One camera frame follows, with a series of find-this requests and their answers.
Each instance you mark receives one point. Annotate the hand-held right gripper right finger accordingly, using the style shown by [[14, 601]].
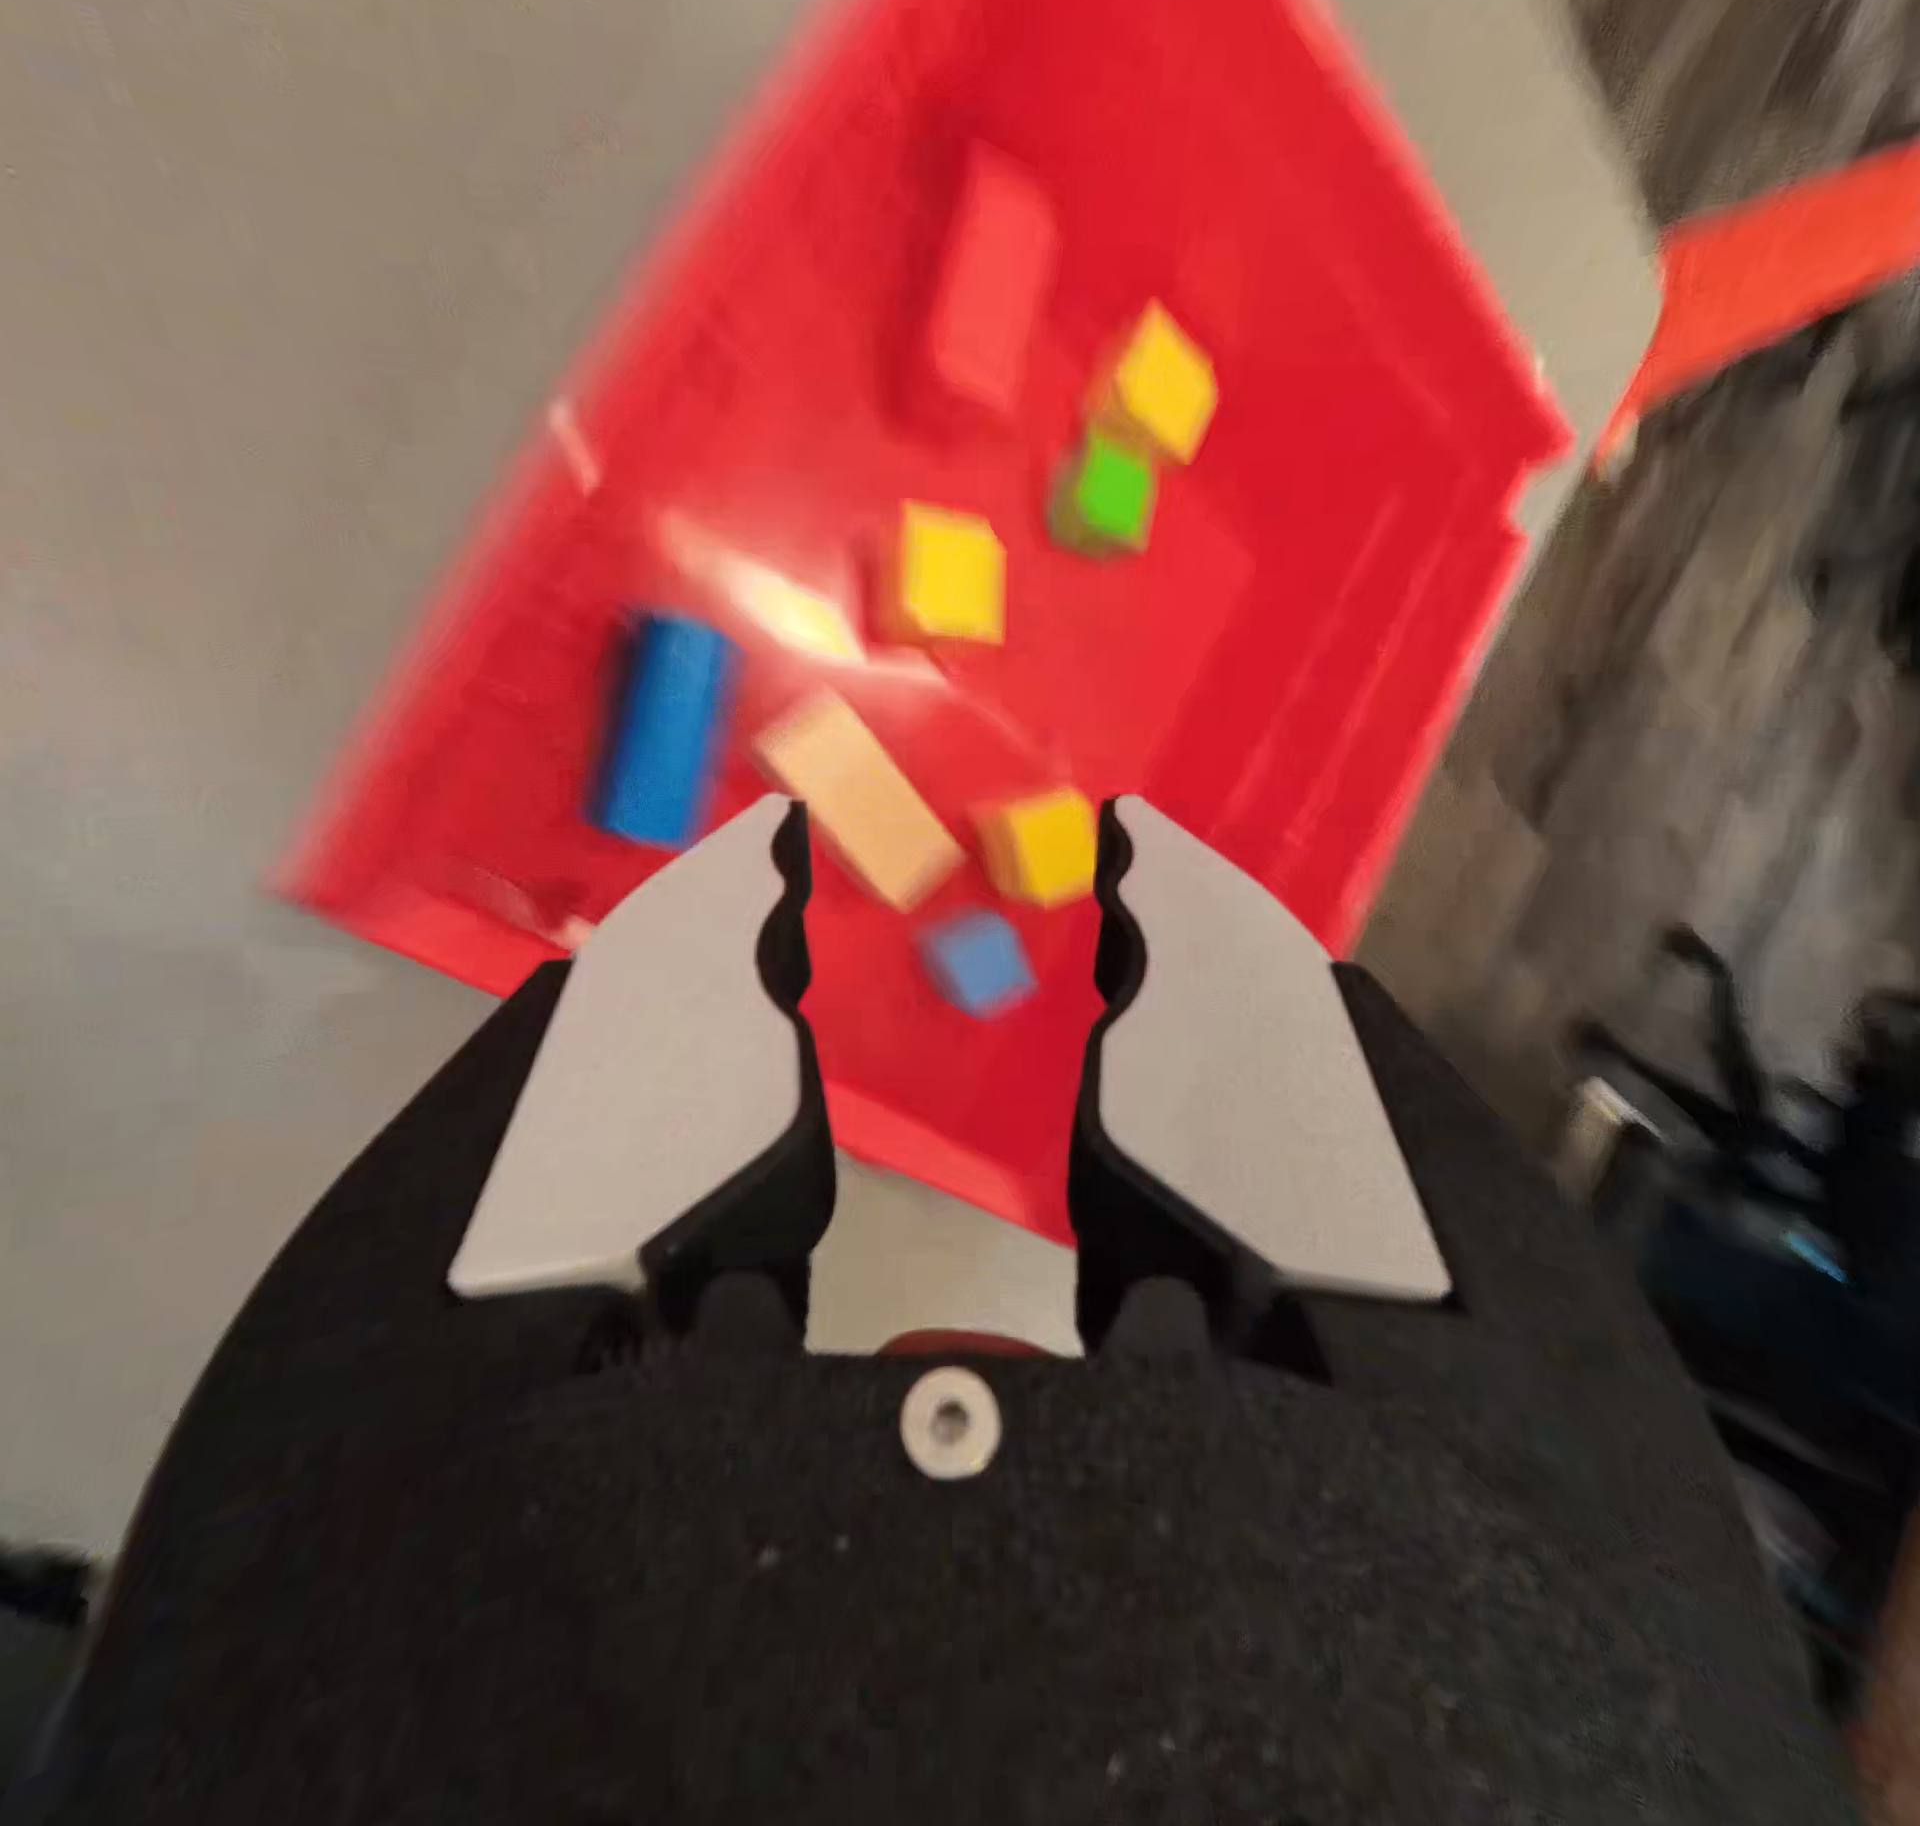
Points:
[[1277, 1108]]

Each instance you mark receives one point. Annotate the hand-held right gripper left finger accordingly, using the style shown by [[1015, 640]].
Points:
[[646, 1093]]

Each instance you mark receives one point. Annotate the light blue wooden cube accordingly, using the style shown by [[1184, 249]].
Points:
[[977, 963]]

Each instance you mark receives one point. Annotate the natural wooden block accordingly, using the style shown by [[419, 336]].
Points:
[[856, 798]]

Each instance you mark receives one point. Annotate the yellow wooden cube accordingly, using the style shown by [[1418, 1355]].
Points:
[[946, 573]]

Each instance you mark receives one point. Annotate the green wooden cube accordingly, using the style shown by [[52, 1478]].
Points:
[[1102, 495]]

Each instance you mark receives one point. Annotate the red plastic bin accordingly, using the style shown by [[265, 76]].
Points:
[[1261, 178]]

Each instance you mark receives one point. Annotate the blue wooden cylinder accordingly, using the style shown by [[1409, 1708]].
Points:
[[662, 731]]

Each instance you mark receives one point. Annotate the red wooden block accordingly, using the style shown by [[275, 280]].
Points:
[[991, 281]]

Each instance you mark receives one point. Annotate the orange striped bar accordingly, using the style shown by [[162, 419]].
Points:
[[1771, 267]]

